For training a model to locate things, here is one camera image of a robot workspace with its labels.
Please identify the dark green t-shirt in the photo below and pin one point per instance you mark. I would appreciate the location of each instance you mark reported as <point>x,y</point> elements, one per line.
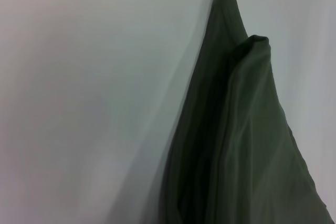
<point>249,129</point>

